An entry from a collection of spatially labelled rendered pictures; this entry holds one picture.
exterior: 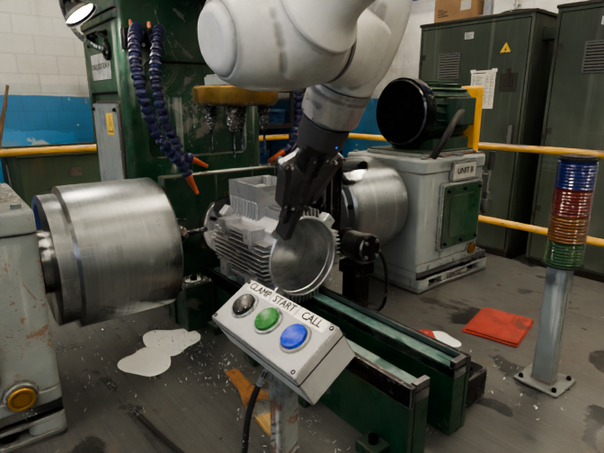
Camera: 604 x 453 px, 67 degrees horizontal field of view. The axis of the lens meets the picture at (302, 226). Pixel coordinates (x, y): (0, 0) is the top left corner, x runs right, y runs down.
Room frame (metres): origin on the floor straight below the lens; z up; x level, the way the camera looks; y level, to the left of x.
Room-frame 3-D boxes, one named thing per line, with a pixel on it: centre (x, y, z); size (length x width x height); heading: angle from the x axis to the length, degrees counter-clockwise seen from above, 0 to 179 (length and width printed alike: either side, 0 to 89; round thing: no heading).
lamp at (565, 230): (0.76, -0.45, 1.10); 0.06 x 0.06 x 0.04
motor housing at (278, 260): (0.92, 0.06, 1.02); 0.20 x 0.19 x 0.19; 37
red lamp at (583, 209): (0.76, -0.45, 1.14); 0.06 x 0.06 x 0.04
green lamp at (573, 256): (0.76, -0.45, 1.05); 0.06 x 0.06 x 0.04
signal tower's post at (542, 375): (0.76, -0.45, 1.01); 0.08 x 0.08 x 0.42; 38
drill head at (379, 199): (1.20, -0.14, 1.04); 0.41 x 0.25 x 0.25; 128
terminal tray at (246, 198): (0.95, 0.08, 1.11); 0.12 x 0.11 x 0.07; 37
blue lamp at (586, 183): (0.76, -0.45, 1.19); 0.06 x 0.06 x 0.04
